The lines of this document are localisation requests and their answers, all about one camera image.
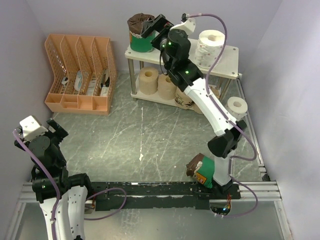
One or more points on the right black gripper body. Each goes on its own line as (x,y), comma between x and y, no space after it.
(162,44)

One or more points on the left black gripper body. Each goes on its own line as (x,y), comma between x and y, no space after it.
(61,161)

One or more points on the green brown roll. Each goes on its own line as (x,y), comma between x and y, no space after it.
(202,169)
(137,42)

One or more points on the floral white paper roll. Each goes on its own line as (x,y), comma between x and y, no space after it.
(237,107)
(209,45)

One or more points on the beige unwrapped paper roll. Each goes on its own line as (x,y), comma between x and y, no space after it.
(166,89)
(148,80)

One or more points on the brown paper roll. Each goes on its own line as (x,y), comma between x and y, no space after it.
(215,91)
(182,100)

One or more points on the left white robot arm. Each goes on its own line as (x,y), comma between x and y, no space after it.
(61,196)

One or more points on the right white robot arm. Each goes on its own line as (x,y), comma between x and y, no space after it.
(227,129)

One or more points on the white two-tier shelf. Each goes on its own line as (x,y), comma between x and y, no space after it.
(226,70)

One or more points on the orange plastic file organizer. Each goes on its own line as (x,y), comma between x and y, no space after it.
(85,74)

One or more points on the lying green brown wrapped roll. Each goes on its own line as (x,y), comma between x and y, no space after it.
(202,169)

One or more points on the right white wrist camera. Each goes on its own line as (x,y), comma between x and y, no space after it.
(188,24)

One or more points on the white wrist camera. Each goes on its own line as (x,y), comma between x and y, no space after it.
(32,128)
(188,24)

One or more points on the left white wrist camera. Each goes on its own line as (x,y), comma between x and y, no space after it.
(32,128)

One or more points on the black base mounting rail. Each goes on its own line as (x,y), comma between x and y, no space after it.
(149,195)

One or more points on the aluminium frame rail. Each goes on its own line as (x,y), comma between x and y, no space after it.
(259,211)

